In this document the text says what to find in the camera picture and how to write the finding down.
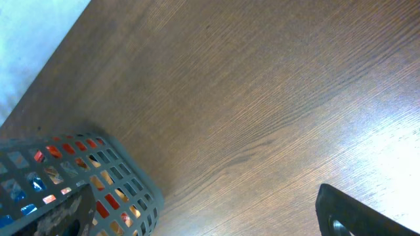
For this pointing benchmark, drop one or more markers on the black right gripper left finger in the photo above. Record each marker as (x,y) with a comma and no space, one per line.
(59,213)

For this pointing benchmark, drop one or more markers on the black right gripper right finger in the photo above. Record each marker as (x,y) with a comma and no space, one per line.
(340,214)

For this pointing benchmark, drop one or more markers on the blue carton box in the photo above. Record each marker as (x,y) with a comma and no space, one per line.
(22,187)

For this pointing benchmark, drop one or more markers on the orange noodle packet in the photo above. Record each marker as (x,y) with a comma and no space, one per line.
(67,162)

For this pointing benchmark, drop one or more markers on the grey plastic basket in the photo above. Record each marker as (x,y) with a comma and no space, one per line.
(149,201)

